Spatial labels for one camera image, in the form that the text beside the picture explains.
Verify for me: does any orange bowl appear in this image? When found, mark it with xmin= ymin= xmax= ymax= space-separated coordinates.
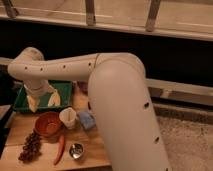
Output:
xmin=34 ymin=112 xmax=62 ymax=137

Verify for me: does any yellow corn cob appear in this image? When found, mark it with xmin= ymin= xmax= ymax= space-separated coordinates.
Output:
xmin=48 ymin=90 xmax=61 ymax=107

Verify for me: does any red chili pepper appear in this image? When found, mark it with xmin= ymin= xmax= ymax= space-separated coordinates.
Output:
xmin=53 ymin=134 xmax=65 ymax=165

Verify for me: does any wooden board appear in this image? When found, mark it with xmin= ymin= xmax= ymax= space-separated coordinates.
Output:
xmin=0 ymin=113 xmax=110 ymax=171

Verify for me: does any blue sponge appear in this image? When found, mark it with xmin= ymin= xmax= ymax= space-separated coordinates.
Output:
xmin=77 ymin=111 xmax=96 ymax=130

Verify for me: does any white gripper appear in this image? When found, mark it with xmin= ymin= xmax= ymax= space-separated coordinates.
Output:
xmin=26 ymin=86 xmax=55 ymax=113

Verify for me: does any bunch of dark grapes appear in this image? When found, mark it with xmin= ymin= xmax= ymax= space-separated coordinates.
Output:
xmin=18 ymin=132 xmax=41 ymax=163

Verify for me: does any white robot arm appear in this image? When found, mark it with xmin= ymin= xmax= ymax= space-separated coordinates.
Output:
xmin=8 ymin=47 xmax=172 ymax=171

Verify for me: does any green plastic tray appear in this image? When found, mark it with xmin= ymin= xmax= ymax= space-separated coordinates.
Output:
xmin=13 ymin=81 xmax=73 ymax=114

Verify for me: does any white cup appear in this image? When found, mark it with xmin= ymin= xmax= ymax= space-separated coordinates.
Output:
xmin=59 ymin=107 xmax=77 ymax=129

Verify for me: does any purple bowl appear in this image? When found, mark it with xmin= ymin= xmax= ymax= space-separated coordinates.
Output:
xmin=77 ymin=82 xmax=88 ymax=94

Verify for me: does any small metal cup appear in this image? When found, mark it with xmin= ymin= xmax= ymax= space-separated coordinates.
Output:
xmin=69 ymin=143 xmax=84 ymax=160

